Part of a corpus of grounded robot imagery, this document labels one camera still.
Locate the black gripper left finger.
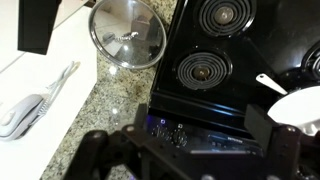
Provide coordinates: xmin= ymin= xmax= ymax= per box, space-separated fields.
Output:
xmin=63 ymin=103 xmax=188 ymax=180

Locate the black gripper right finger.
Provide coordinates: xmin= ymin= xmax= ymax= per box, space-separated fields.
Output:
xmin=244 ymin=103 xmax=320 ymax=180

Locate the black stove control knob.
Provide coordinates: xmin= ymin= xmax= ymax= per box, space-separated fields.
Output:
xmin=151 ymin=123 xmax=170 ymax=138
xmin=170 ymin=128 xmax=189 ymax=147

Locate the black coil stove burner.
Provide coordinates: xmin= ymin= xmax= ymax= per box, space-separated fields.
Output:
xmin=301 ymin=41 xmax=320 ymax=82
xmin=196 ymin=0 xmax=258 ymax=37
xmin=174 ymin=49 xmax=233 ymax=92

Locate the black electric stove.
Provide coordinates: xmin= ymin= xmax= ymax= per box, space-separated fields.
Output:
xmin=146 ymin=0 xmax=320 ymax=158

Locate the white bowl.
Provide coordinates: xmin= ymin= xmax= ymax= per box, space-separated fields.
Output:
xmin=255 ymin=73 xmax=320 ymax=137

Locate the glass pot lid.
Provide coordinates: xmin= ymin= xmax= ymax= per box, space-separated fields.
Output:
xmin=88 ymin=0 xmax=167 ymax=70

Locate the white wall phone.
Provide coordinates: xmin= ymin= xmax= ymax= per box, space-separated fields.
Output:
xmin=0 ymin=94 xmax=45 ymax=141

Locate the dark wall-mounted box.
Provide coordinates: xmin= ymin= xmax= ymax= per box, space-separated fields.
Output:
xmin=17 ymin=0 xmax=63 ymax=56

